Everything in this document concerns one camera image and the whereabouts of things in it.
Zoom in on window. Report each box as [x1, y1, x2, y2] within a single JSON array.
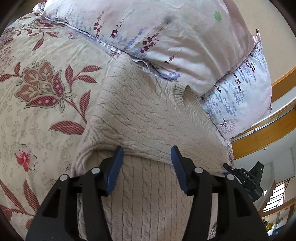
[[264, 181, 290, 211]]

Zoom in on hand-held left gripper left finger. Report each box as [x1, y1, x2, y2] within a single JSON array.
[[25, 146, 124, 241]]

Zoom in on floral bed sheet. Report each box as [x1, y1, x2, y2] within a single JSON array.
[[0, 11, 235, 241]]

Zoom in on beige cable knit sweater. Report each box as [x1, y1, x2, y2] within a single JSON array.
[[70, 54, 233, 241]]

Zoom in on white floral pillow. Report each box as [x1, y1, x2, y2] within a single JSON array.
[[32, 0, 262, 98]]

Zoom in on pink pillow tree print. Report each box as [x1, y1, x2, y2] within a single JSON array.
[[200, 30, 272, 139]]

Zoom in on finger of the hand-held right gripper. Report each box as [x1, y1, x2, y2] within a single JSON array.
[[223, 163, 237, 176]]

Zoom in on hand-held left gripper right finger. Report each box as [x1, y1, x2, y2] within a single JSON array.
[[171, 146, 270, 241]]

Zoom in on wooden bed headboard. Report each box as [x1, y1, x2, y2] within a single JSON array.
[[231, 67, 296, 160]]

